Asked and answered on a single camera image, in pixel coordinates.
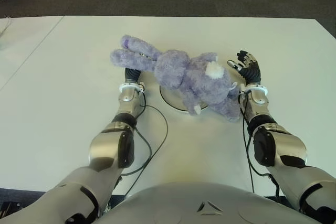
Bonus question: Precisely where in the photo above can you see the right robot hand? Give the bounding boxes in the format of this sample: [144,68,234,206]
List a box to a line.
[226,49,263,86]

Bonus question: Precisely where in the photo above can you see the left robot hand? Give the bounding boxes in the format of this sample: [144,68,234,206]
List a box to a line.
[124,67,143,84]

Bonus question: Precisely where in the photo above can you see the purple plush bunny doll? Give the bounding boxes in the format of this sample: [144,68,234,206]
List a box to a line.
[110,34,240,123]

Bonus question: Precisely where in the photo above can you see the white plate black rim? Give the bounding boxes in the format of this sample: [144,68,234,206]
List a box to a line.
[159,84,208,112]

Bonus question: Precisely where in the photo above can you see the silver robot torso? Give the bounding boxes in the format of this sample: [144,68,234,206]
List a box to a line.
[94,181,317,224]

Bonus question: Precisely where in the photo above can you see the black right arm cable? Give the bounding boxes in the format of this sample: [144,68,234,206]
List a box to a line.
[237,91,279,198]

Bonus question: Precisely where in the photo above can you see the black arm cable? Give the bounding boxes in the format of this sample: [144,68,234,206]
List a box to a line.
[237,91,279,198]
[120,91,169,199]

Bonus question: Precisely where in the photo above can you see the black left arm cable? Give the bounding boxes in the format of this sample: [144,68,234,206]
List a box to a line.
[120,91,169,199]

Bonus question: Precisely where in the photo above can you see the thin white cable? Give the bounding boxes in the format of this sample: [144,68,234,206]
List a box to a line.
[0,16,13,36]

